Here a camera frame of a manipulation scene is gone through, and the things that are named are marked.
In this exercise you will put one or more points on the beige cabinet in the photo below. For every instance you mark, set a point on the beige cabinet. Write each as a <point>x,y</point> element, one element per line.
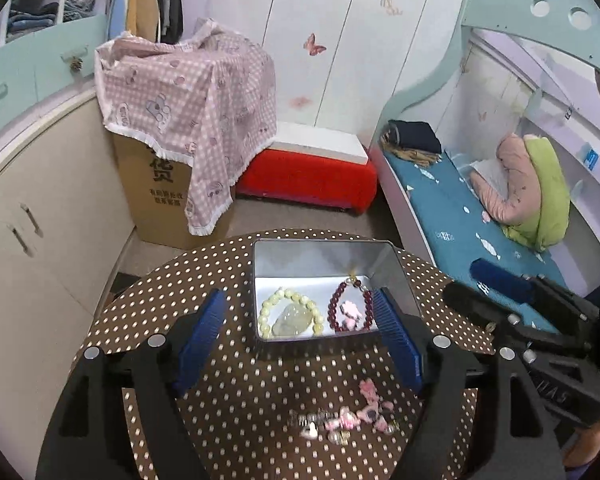
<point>55,240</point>

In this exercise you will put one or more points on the pale jade pendant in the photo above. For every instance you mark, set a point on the pale jade pendant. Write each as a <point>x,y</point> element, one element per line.
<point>292,321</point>

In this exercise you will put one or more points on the brown cardboard box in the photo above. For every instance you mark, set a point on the brown cardboard box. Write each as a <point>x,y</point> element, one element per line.
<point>155,195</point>

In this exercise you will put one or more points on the light green bed frame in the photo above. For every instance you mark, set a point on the light green bed frame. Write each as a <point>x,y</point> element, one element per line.
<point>505,7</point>

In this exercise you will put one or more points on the hanging clothes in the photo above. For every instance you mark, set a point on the hanging clothes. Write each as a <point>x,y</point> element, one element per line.
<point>152,0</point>

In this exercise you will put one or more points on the green pillow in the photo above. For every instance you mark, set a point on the green pillow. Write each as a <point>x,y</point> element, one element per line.
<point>550,195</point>

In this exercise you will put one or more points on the light green drawer unit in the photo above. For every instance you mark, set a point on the light green drawer unit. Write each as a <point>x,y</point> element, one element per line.
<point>30,65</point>

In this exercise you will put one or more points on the dark folded clothing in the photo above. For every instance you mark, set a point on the dark folded clothing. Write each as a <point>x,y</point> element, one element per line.
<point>417,135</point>

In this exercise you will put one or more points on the pale butterfly sticker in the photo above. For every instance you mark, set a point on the pale butterfly sticker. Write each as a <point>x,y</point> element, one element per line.
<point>391,5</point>

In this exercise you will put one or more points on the brown polka dot tablecloth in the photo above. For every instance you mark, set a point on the brown polka dot tablecloth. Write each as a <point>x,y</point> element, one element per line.
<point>260,390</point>

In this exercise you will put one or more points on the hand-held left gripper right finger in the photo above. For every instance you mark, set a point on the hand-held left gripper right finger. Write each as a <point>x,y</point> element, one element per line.
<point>399,342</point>

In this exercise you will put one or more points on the tan fringed cloth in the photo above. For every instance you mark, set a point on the tan fringed cloth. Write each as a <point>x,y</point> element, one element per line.
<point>410,156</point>

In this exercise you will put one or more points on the pink butterfly sticker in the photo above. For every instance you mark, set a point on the pink butterfly sticker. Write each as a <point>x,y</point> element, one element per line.
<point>314,45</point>

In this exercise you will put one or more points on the white wardrobe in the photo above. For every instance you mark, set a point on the white wardrobe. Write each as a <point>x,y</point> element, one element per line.
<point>340,35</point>

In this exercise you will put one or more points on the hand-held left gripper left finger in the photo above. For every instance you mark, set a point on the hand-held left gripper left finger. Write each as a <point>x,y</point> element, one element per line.
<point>200,342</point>

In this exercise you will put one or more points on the pink flower charm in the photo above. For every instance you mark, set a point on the pink flower charm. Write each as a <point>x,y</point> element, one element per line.
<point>351,312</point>

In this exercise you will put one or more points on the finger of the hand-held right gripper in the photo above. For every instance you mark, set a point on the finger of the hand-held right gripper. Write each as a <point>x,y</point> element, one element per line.
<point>502,280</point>
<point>472,302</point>

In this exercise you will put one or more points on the white pillow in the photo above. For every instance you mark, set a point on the white pillow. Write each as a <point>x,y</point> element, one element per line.
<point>487,172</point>

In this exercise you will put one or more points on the folded blue clothes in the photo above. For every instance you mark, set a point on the folded blue clothes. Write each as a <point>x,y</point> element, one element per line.
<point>27,21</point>

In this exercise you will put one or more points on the round drawer knob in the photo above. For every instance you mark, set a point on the round drawer knob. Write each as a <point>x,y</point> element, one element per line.
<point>75,64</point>

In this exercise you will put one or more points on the blue fish print mattress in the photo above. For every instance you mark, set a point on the blue fish print mattress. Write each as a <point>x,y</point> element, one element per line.
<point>445,210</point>

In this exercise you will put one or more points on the pink checked cloth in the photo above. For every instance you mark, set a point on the pink checked cloth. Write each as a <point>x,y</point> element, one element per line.
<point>195,90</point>

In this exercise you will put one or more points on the person's right forearm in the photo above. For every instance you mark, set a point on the person's right forearm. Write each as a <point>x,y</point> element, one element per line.
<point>592,442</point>

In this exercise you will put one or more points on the silver metal tin box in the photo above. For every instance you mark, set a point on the silver metal tin box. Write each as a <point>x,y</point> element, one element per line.
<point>325,260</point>

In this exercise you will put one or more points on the red storage box white lid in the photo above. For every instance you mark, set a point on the red storage box white lid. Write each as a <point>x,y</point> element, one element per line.
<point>305,180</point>

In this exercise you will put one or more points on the pink pillow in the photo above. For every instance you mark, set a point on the pink pillow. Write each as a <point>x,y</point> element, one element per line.
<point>517,180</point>

